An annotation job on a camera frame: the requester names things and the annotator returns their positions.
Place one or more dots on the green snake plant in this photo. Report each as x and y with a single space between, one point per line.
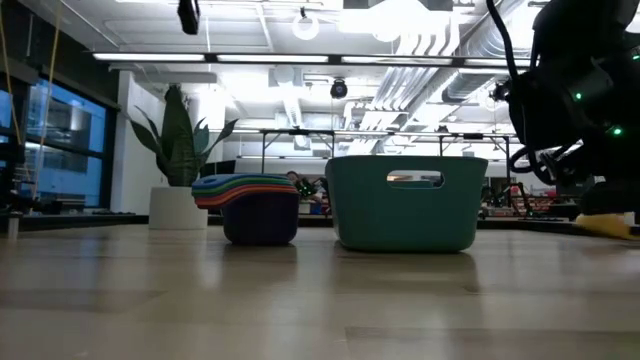
180 150

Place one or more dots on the purple measuring cup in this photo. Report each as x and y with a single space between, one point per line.
260 220

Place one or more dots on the red measuring cup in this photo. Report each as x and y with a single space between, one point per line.
215 204

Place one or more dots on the teal plastic basket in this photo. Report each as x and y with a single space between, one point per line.
405 220

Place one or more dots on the orange measuring cup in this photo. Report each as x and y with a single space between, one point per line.
215 197

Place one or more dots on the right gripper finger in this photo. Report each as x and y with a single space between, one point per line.
612 200

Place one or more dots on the round white ceiling lamp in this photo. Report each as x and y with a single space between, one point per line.
305 27

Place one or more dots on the white plant pot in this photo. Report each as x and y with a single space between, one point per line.
172 207

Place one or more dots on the dark blue measuring cup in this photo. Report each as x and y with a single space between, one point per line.
225 178

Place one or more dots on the yellow measuring cup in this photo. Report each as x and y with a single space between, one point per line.
605 226

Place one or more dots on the black metal workstation frame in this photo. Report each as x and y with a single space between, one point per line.
300 132

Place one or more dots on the person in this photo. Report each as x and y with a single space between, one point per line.
295 179

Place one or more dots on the small black robot arm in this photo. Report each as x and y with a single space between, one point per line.
505 200

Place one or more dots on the large glass window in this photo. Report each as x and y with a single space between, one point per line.
65 150

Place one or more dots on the black aluminium table frame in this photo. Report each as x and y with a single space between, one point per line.
75 220

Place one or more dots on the black round camera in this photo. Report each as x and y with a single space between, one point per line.
338 89

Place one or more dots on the black monitor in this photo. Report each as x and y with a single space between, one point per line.
217 169

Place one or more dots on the silver ventilation duct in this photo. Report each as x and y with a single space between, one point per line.
475 80

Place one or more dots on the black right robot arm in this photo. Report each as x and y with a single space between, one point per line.
575 55

